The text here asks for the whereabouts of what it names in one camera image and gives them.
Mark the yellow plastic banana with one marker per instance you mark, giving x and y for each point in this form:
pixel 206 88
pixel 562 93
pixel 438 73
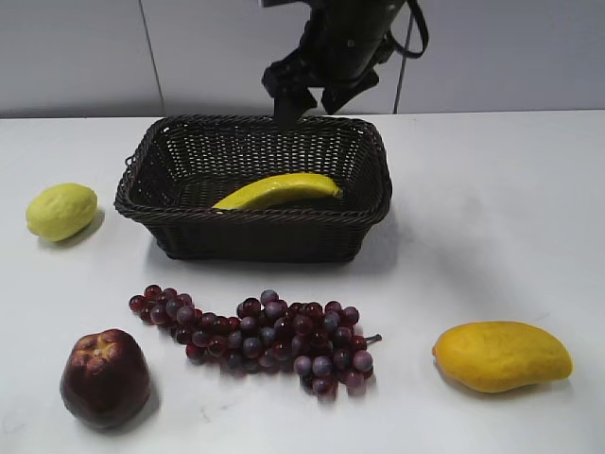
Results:
pixel 280 189

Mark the dark woven wicker basket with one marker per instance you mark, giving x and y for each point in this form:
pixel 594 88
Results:
pixel 185 164

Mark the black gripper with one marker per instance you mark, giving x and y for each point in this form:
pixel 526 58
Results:
pixel 341 44

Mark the yellow-orange mango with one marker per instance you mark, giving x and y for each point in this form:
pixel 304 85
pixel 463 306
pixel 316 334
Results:
pixel 496 357

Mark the bunch of purple grapes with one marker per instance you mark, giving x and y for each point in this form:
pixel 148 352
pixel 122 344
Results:
pixel 320 344

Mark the yellow-green lemon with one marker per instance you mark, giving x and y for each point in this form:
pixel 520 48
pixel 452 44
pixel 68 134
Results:
pixel 61 211

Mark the dark red apple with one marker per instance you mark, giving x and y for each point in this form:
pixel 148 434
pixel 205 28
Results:
pixel 105 381

